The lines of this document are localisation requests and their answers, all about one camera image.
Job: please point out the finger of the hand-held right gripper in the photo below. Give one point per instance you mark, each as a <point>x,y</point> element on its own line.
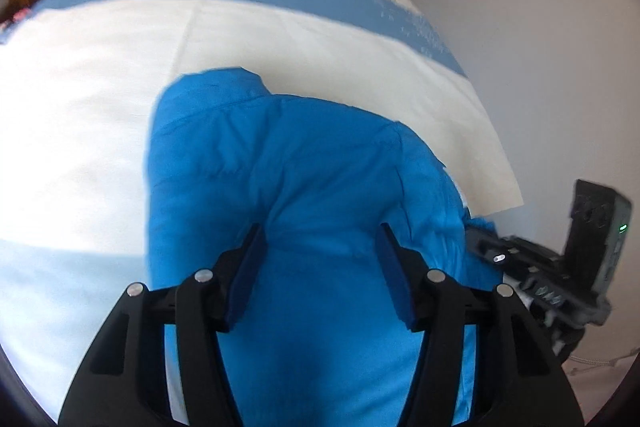
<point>500,254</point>

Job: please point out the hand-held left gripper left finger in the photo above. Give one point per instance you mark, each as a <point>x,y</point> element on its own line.
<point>245,287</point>

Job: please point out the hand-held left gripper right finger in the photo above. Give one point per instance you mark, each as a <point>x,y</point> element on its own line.
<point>395,277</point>

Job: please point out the bright blue jacket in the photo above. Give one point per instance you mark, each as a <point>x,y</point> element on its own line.
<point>300,167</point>

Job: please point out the blue and white striped bedsheet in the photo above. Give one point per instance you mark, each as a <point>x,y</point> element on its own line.
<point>100,82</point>

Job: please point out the pink floral quilt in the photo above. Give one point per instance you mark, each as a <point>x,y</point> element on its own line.
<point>15,21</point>

